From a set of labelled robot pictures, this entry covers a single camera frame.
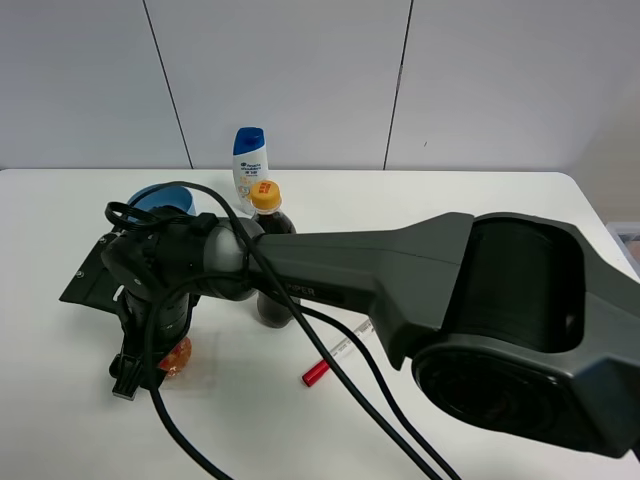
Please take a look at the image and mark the cola bottle yellow cap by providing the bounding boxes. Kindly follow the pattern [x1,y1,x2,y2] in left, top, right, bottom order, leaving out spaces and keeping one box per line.
[250,180,296,329]

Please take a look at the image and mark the white shampoo bottle blue cap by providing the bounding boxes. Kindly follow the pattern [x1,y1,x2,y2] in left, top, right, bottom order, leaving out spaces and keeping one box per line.
[233,127,269,215]

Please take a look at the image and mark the orange snack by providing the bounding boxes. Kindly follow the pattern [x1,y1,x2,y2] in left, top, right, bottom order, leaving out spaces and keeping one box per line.
[160,334,218,396]

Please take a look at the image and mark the blue plastic bowl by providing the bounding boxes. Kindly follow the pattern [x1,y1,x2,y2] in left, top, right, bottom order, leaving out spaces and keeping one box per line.
[128,184,196,216]

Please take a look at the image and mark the red whiteboard marker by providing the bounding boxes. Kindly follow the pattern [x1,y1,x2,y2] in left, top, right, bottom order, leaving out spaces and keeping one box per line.
[301,322,374,388]

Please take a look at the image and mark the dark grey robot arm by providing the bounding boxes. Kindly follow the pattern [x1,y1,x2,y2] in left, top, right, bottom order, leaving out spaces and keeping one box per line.
[102,213,639,458]

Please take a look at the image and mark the black wrist camera mount plate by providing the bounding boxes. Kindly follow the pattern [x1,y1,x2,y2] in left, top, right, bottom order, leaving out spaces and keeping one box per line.
[59,232,122,315]

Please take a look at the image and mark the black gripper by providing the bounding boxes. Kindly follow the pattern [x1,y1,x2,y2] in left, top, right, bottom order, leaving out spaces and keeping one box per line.
[101,207,210,399]

